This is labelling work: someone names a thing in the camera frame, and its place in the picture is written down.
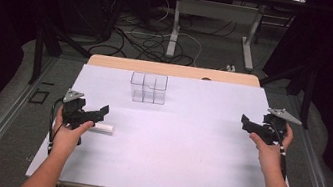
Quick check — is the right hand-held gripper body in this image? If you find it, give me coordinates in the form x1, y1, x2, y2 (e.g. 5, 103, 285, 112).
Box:
257, 105, 305, 151

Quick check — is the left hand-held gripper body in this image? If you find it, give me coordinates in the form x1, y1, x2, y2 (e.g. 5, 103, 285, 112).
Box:
58, 88, 101, 134

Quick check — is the white cylinder tube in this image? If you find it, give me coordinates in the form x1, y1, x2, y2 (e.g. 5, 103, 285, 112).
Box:
89, 121, 116, 136

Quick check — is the person's left hand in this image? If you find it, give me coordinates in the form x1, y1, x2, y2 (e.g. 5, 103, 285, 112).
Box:
49, 105, 98, 160

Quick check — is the person's right hand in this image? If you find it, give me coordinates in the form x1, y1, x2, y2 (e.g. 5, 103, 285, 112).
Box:
244, 117, 296, 177

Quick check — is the black metal stand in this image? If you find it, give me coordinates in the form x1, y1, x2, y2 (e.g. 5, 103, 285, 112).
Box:
254, 56, 320, 122
27, 16, 97, 94

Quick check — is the clear acrylic organizer box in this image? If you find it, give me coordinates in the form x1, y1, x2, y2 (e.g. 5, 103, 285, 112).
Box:
127, 70, 170, 107

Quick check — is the white table cover sheet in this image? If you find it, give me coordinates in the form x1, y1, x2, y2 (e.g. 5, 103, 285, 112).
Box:
25, 52, 286, 187

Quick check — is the black computer tower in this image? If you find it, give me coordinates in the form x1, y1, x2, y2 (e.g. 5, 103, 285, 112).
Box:
90, 0, 124, 43

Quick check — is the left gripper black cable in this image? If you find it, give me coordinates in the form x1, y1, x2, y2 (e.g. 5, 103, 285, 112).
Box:
42, 96, 68, 158

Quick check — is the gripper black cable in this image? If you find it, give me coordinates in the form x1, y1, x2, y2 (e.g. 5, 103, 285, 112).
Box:
262, 122, 296, 181
42, 96, 68, 158

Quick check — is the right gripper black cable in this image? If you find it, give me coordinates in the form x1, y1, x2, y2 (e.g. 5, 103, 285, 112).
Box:
262, 122, 296, 181

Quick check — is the tangle of black floor cables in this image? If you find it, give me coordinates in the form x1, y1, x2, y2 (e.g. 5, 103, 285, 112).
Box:
87, 0, 239, 77

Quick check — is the white floor cable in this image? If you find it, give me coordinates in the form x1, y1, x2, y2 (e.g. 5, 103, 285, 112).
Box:
146, 0, 212, 68

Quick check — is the white metal desk frame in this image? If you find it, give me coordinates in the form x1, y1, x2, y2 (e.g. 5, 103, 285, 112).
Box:
164, 0, 266, 72

